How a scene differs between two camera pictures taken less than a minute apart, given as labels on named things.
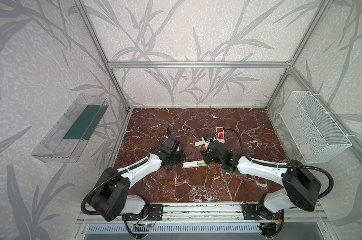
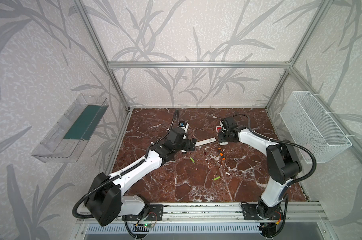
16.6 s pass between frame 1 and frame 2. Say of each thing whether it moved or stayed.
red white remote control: stayed
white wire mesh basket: stayed
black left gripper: moved
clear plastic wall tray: stayed
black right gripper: moved
